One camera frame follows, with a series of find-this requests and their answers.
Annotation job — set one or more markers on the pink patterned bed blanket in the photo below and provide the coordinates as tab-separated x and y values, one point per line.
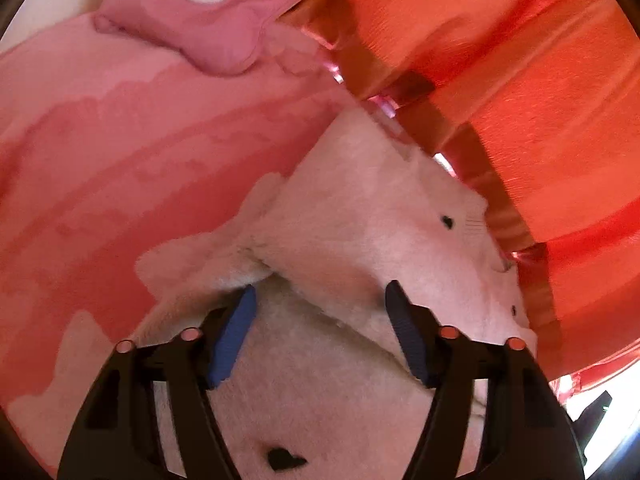
109	148

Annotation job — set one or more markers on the pink pillow with white dot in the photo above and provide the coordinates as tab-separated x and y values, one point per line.
220	37

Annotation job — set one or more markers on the pink sweater with black hearts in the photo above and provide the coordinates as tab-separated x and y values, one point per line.
321	372

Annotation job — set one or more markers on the orange curtain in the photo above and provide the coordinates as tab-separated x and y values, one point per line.
535	104

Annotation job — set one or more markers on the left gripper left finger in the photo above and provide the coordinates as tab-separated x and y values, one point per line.
147	415

